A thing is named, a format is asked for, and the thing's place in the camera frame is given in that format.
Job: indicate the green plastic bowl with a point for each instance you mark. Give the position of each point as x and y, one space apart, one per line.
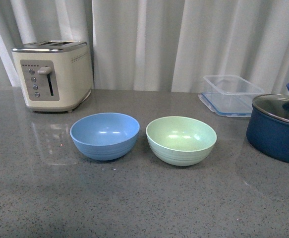
180 141

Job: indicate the white curtain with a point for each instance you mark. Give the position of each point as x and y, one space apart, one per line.
158 45

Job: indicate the clear blue-rimmed container lid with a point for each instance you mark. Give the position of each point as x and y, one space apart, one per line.
227 105

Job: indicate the clear plastic food container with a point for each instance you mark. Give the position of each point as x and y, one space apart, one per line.
230 85

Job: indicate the dark blue cooking pot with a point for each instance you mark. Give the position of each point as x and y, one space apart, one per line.
270 133

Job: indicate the blue plastic bowl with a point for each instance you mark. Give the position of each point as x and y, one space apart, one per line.
105 136

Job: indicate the glass pot lid blue knob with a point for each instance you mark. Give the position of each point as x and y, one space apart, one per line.
275 106

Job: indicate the cream two-slot toaster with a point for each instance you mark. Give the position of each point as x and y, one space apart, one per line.
55 76

